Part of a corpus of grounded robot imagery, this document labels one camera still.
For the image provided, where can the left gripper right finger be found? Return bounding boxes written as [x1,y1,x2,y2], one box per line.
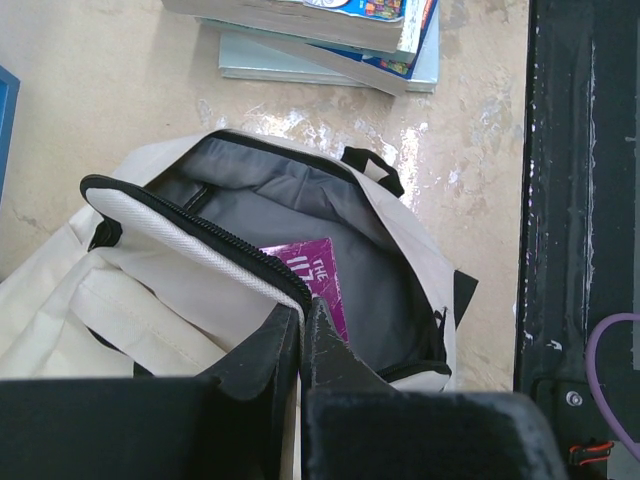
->
[301,298,568,479]

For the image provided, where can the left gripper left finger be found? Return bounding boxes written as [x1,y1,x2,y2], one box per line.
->
[1,305,300,479]

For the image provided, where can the beige student backpack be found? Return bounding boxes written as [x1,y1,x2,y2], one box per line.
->
[1,130,477,479]

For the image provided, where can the purple treehouse book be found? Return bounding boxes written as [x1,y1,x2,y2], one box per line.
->
[261,238,348,342]

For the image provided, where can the blue cartoon paperback book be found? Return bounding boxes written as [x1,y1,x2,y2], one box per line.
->
[163,1,404,52]

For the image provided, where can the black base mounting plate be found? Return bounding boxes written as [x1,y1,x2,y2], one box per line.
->
[514,1,639,479]

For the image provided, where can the dark blue cover book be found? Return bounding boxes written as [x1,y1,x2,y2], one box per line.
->
[199,0,439,98]

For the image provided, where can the colourful wooden shelf unit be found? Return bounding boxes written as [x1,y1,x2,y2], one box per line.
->
[0,66,20,192]

